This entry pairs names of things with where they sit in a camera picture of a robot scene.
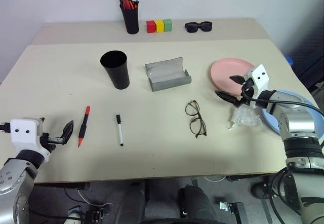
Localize white floor cable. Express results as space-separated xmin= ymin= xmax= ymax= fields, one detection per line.
xmin=75 ymin=189 xmax=115 ymax=207

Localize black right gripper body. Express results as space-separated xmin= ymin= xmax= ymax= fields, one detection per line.
xmin=233 ymin=78 xmax=255 ymax=108

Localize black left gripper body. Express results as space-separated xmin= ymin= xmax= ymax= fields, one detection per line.
xmin=40 ymin=132 xmax=64 ymax=154

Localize thin-framed tortoiseshell eyeglasses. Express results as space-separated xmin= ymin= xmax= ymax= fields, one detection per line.
xmin=185 ymin=100 xmax=208 ymax=139

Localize pink plate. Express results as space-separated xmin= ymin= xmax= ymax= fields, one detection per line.
xmin=210 ymin=57 xmax=255 ymax=98

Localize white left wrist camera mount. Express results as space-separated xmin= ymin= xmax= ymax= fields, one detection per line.
xmin=10 ymin=117 xmax=51 ymax=164

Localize black sunglasses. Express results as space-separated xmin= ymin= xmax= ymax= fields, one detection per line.
xmin=184 ymin=21 xmax=213 ymax=33

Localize metal floor bracket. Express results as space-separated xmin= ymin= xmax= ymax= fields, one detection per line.
xmin=219 ymin=201 xmax=244 ymax=212

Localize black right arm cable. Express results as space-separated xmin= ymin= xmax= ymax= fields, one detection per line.
xmin=240 ymin=84 xmax=324 ymax=148

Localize yellow wooden block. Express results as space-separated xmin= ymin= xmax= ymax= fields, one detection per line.
xmin=154 ymin=19 xmax=166 ymax=33

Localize crumpled clear plastic wrap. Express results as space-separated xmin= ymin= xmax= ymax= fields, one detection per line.
xmin=227 ymin=107 xmax=263 ymax=131

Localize black rounded table foot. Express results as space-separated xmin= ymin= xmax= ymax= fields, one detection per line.
xmin=250 ymin=181 xmax=273 ymax=200

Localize white marker with black cap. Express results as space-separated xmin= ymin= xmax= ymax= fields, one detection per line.
xmin=115 ymin=114 xmax=125 ymax=147

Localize black pen holder cup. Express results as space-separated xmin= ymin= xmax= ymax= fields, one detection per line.
xmin=119 ymin=2 xmax=140 ymax=35

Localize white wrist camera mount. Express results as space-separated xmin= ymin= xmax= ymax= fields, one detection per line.
xmin=243 ymin=64 xmax=269 ymax=108
xmin=10 ymin=117 xmax=51 ymax=164

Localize light blue plate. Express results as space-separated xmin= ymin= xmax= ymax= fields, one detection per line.
xmin=261 ymin=89 xmax=323 ymax=136

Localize black connector box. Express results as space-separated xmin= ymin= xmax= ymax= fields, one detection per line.
xmin=84 ymin=209 xmax=105 ymax=224

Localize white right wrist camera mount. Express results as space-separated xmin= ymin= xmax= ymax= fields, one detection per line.
xmin=243 ymin=64 xmax=269 ymax=108

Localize grey open glasses case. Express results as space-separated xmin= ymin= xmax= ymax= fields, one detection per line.
xmin=144 ymin=56 xmax=192 ymax=92

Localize empty black cup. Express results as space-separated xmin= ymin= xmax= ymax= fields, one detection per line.
xmin=100 ymin=50 xmax=131 ymax=91

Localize dark rounded shape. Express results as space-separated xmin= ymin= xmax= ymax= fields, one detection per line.
xmin=115 ymin=180 xmax=150 ymax=224
xmin=177 ymin=184 xmax=220 ymax=224

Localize red and black pen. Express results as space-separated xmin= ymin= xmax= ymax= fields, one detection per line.
xmin=77 ymin=105 xmax=92 ymax=148

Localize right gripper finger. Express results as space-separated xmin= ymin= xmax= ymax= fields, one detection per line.
xmin=214 ymin=90 xmax=240 ymax=106
xmin=228 ymin=74 xmax=246 ymax=86

